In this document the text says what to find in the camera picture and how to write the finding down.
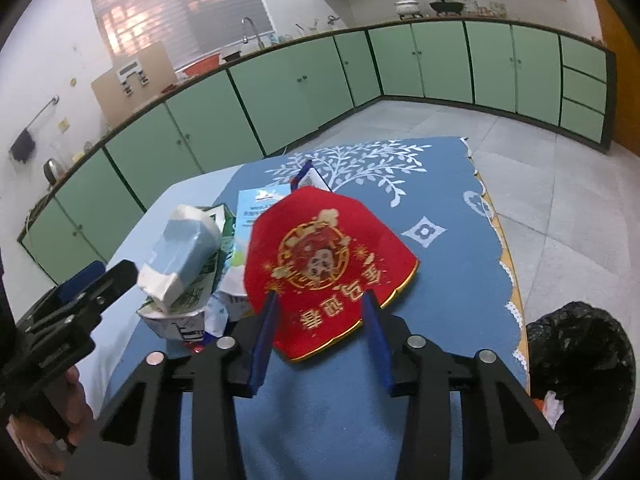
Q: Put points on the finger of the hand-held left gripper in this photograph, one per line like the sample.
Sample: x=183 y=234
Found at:
x=80 y=282
x=120 y=275

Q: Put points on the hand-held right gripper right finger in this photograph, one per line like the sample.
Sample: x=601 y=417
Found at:
x=380 y=355

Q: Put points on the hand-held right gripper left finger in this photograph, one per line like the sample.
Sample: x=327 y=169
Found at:
x=262 y=345

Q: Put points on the white blue packaging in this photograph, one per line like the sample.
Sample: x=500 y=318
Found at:
x=185 y=327

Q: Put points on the blue white drink carton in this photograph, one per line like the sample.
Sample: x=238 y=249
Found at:
x=250 y=215

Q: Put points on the small blue white packet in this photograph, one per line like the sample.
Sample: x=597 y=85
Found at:
x=312 y=180

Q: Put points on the white paper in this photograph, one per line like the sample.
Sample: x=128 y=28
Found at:
x=552 y=407

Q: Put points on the trash bin with black bag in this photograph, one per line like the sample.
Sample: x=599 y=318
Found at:
x=585 y=350

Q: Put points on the person's left hand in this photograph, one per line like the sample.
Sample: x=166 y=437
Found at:
x=80 y=395

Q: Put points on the blue tree print tablecloth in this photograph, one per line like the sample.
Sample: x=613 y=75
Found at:
x=440 y=270

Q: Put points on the steel electric kettle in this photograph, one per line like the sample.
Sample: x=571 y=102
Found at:
x=51 y=172

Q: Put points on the wooden table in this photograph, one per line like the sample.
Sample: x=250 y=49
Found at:
x=521 y=347

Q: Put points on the dark hanging cloth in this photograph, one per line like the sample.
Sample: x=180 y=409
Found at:
x=22 y=146

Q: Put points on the white gadget on panel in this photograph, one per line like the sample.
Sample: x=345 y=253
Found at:
x=132 y=77

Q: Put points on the red basin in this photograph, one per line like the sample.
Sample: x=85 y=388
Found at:
x=202 y=64

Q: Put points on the window blinds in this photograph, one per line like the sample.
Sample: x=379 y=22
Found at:
x=175 y=5

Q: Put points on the chrome faucet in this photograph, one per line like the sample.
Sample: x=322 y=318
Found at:
x=250 y=30

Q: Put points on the green kitchen base cabinets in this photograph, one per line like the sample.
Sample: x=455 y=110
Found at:
x=440 y=60

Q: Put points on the utensil holder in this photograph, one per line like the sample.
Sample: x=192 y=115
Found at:
x=307 y=29

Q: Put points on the steel teapot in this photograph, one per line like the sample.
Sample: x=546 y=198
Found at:
x=335 y=21

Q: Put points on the white cooking pot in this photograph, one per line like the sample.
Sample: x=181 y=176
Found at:
x=406 y=7

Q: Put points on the black wok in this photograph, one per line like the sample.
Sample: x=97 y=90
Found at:
x=446 y=7

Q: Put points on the wall outlet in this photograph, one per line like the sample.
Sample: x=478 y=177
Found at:
x=63 y=124

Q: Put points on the metal towel rail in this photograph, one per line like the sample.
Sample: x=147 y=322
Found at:
x=42 y=112

